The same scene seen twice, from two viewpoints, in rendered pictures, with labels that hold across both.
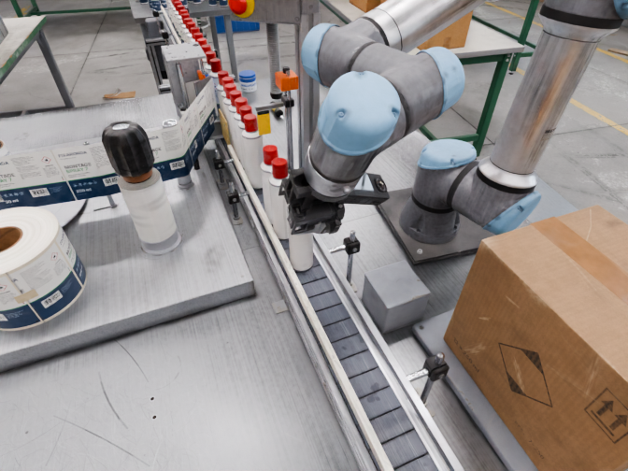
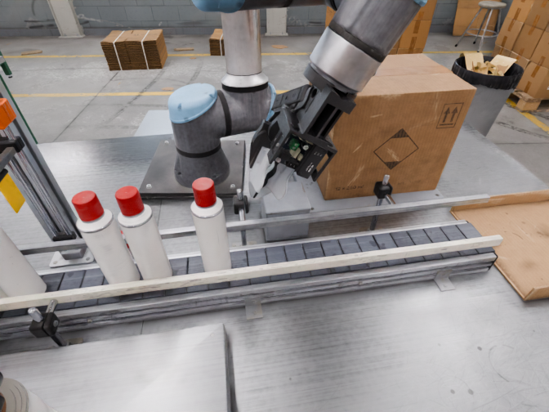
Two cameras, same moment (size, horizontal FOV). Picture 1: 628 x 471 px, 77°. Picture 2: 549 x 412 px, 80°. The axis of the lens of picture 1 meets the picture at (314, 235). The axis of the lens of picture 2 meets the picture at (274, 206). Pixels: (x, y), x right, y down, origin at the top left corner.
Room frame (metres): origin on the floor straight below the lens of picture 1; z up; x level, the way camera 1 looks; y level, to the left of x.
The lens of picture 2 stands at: (0.42, 0.38, 1.38)
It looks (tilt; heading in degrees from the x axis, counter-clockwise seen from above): 41 degrees down; 283
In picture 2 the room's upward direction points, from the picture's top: straight up
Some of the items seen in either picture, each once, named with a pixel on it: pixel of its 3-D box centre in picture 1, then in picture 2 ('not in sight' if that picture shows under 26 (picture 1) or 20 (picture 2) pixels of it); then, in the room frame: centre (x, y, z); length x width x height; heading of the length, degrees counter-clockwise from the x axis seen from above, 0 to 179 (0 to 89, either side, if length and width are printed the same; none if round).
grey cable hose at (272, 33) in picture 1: (274, 57); not in sight; (1.05, 0.10, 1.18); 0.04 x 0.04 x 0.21
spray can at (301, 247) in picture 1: (300, 230); (211, 230); (0.61, 0.03, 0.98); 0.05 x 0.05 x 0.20
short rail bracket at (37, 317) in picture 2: (234, 201); (50, 329); (0.83, 0.21, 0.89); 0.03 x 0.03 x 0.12; 22
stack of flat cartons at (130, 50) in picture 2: not in sight; (136, 49); (3.08, -3.46, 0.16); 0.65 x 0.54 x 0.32; 20
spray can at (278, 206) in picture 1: (281, 200); (145, 239); (0.72, 0.07, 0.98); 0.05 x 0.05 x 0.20
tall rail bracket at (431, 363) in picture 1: (420, 386); (383, 211); (0.31, -0.17, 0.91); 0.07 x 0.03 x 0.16; 112
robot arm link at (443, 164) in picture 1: (445, 172); (197, 116); (0.78, -0.30, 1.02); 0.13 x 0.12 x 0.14; 38
